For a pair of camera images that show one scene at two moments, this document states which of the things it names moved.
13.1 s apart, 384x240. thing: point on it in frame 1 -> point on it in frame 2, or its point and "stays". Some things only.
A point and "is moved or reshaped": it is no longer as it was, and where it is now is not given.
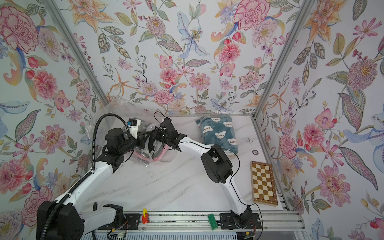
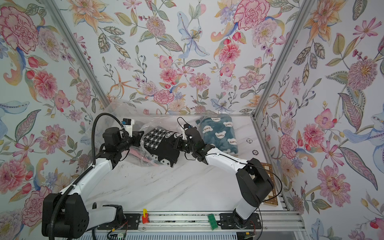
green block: [213, 221] stays
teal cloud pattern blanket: [219, 130] stays
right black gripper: [159, 132] -> [179, 146]
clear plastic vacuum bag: [130, 128] is moved or reshaped
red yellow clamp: [145, 217] stays
